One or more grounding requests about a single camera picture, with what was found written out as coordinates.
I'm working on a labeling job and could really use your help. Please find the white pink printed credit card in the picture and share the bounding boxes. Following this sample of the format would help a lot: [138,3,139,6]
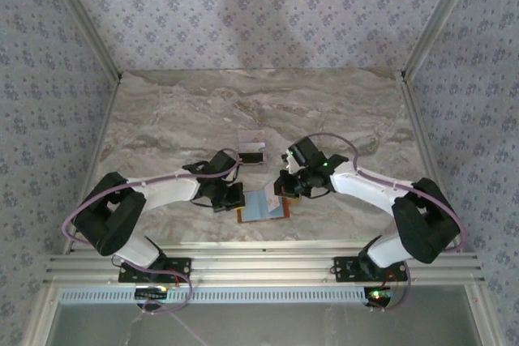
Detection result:
[262,182,285,218]

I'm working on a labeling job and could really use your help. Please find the brown leather card holder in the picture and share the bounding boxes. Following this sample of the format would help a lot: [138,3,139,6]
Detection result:
[236,195,303,225]

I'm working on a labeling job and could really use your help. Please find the small black box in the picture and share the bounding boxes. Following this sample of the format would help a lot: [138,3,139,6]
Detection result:
[237,150,269,169]

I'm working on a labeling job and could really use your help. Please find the aluminium slotted base beam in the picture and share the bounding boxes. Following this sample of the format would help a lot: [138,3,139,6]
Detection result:
[42,251,487,287]

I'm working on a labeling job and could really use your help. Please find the small circuit board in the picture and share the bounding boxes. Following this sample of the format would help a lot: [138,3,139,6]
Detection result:
[135,287,169,301]
[363,287,397,307]

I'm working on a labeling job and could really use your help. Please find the aluminium table edge rail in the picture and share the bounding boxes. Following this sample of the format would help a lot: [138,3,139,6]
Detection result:
[64,239,458,254]

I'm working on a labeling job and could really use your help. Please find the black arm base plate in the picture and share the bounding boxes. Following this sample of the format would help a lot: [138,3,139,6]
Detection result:
[332,255,409,283]
[118,257,192,284]

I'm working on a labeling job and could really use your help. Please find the grey slotted cable duct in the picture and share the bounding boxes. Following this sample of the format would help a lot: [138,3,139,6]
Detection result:
[58,287,368,305]

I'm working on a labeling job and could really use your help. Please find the purple cable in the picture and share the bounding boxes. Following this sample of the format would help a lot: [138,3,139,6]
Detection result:
[306,133,466,314]
[61,147,241,315]

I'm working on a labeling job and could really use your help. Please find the aluminium side rail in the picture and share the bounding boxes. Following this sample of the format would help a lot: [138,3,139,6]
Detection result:
[63,73,124,254]
[398,70,459,244]

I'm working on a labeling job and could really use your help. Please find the aluminium corner post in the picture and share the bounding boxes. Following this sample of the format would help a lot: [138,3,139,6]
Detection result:
[38,0,124,79]
[402,0,484,78]

